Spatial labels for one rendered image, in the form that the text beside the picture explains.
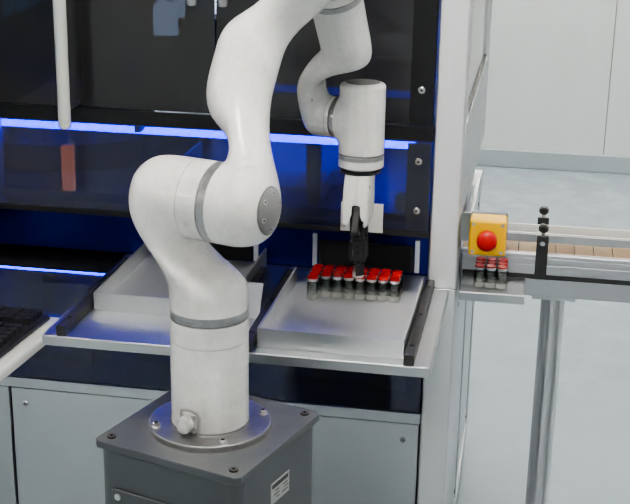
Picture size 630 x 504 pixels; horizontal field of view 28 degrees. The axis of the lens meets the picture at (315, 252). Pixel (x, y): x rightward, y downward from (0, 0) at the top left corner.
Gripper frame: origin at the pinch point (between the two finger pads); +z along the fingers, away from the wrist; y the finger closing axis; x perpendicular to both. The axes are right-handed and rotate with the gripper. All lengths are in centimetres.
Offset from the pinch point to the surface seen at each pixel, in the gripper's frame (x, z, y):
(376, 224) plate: 1.3, -0.3, -14.8
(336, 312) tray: -3.5, 12.1, 2.9
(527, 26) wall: 22, 23, -475
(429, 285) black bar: 12.7, 10.4, -11.3
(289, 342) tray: -8.6, 10.9, 22.3
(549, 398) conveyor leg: 38, 41, -30
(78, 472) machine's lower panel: -64, 62, -14
